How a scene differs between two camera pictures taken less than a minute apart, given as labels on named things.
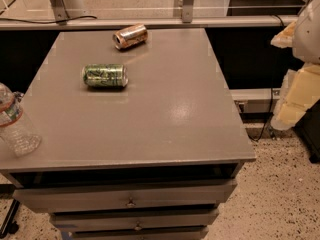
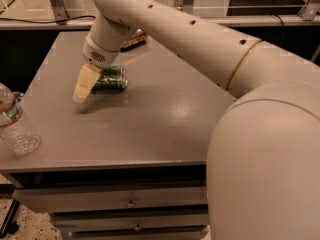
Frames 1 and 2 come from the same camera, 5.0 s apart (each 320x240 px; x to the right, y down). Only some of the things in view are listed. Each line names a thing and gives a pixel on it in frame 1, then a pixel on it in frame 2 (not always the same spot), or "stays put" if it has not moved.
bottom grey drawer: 185,233 stays put
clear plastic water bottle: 14,128 stays put
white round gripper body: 307,37 to 97,55
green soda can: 105,75 stays put
